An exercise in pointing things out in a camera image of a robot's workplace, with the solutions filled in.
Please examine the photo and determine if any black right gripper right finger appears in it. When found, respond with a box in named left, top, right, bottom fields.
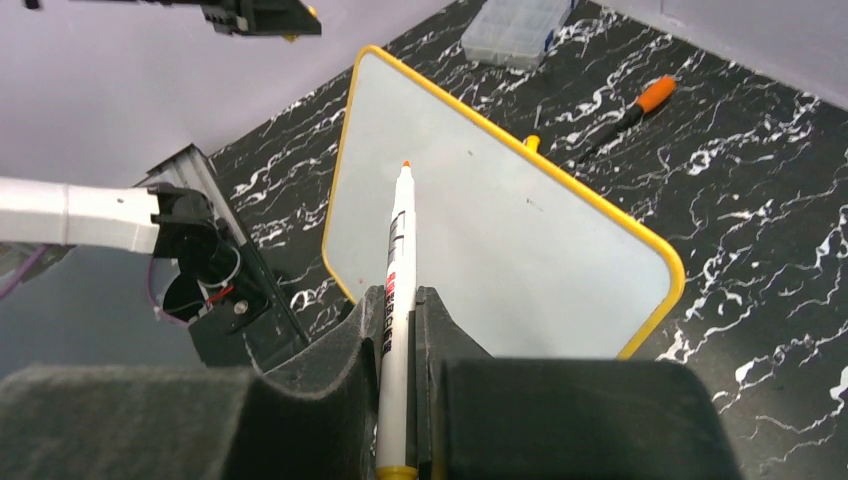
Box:
left=416, top=287, right=741, bottom=479

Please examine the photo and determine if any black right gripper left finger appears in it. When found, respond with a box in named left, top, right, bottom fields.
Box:
left=1, top=286, right=383, bottom=479

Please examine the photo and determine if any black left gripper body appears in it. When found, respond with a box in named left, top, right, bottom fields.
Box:
left=19, top=0, right=323, bottom=40

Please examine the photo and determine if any white orange marker pen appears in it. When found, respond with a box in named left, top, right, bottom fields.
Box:
left=375, top=162, right=418, bottom=479

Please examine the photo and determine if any yellow framed whiteboard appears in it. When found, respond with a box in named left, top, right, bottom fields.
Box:
left=321, top=46, right=685, bottom=358

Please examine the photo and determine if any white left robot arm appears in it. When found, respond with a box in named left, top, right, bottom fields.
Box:
left=1, top=145, right=310, bottom=356

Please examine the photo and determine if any clear plastic organizer box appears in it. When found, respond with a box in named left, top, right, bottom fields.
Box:
left=460, top=0, right=576, bottom=71

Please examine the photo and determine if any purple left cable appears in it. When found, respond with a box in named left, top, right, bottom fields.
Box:
left=0, top=243, right=51, bottom=299

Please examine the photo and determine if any orange handled screwdriver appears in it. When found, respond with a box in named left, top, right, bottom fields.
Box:
left=574, top=75, right=677, bottom=164

